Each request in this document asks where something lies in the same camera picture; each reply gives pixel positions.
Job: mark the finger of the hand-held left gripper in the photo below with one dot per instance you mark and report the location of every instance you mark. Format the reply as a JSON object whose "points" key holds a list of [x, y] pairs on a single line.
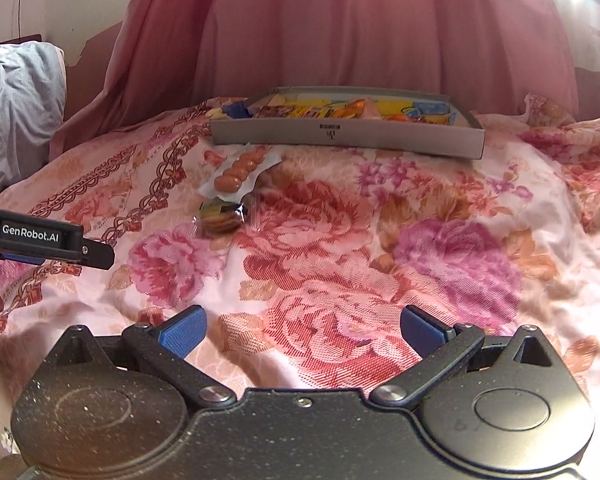
{"points": [[99, 256], [25, 260]]}

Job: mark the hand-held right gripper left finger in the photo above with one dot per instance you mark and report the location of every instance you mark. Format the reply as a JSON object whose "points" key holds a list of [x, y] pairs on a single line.
{"points": [[182, 332]]}

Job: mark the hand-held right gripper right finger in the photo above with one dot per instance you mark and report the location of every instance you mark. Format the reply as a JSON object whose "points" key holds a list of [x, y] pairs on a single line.
{"points": [[422, 332]]}

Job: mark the grey cardboard box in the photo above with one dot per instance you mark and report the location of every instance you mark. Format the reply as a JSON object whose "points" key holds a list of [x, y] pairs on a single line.
{"points": [[380, 140]]}

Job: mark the pink floral blanket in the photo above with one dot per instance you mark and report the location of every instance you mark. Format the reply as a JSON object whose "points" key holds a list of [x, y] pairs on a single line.
{"points": [[480, 260]]}

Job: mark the dark round biscuit packet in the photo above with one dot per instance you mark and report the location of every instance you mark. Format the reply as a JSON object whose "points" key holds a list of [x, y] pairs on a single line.
{"points": [[222, 220]]}

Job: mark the pale blue pillow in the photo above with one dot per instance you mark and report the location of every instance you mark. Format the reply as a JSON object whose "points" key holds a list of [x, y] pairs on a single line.
{"points": [[20, 100]]}

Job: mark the clear sausage packet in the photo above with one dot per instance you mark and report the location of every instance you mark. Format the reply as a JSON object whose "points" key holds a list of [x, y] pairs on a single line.
{"points": [[237, 175]]}

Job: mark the pale yellow packet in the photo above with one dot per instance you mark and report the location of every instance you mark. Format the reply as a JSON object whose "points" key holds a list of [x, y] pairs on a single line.
{"points": [[217, 114]]}

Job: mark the dark wooden headboard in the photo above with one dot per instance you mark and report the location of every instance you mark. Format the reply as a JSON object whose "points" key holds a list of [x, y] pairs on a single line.
{"points": [[30, 38]]}

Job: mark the dark blue packet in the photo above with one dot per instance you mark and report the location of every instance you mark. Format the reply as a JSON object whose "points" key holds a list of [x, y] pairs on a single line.
{"points": [[236, 110]]}

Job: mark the pile of colourful snack packets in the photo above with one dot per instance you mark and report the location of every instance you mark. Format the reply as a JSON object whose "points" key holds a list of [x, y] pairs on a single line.
{"points": [[430, 110]]}

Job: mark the pink curtain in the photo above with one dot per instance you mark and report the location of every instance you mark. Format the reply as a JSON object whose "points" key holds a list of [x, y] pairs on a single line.
{"points": [[330, 25]]}

